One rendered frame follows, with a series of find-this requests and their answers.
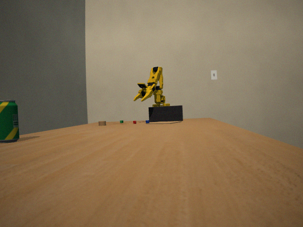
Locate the green drink can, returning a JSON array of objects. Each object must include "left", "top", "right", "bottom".
[{"left": 0, "top": 100, "right": 19, "bottom": 143}]

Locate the tan short cylinder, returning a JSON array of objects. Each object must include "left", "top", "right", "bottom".
[{"left": 98, "top": 121, "right": 106, "bottom": 126}]

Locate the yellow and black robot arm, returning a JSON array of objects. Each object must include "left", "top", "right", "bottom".
[{"left": 147, "top": 67, "right": 170, "bottom": 107}]

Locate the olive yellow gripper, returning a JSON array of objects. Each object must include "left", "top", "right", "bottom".
[{"left": 134, "top": 83, "right": 153, "bottom": 101}]

